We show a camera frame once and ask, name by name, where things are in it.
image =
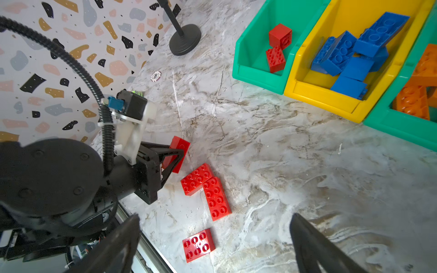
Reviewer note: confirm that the orange lego brick top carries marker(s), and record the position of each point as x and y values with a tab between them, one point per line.
425	73

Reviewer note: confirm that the blue lego brick slim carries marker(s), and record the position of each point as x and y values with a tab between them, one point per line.
357	68

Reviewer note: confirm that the blue lego brick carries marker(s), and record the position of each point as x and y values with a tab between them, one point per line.
380	34
350	87
335	54

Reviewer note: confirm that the green microphone on stand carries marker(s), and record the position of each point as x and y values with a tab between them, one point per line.
186	38

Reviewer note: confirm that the blue lego brick top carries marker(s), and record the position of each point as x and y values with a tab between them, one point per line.
380	34

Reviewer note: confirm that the orange lego brick low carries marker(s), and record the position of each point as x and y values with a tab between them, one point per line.
413	101

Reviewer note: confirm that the right green bin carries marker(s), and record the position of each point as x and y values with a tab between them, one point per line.
410	128

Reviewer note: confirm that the small red lego cube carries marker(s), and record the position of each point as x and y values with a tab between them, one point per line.
280	36

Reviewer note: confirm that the green bin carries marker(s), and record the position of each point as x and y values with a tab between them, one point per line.
250	59
410	128

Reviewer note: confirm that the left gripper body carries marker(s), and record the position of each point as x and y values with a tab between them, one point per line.
146	177

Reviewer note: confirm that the left green bin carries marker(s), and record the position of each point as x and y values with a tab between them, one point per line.
250	59

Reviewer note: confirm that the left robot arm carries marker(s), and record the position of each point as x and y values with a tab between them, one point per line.
58	193

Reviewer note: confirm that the lone red lego brick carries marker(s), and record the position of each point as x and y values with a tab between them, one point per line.
198	245

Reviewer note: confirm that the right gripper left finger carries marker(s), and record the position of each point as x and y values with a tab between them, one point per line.
114	254

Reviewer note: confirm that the yellow middle bin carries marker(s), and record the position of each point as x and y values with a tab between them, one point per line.
354	16

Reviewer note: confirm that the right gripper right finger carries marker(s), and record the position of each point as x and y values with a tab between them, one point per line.
314	251

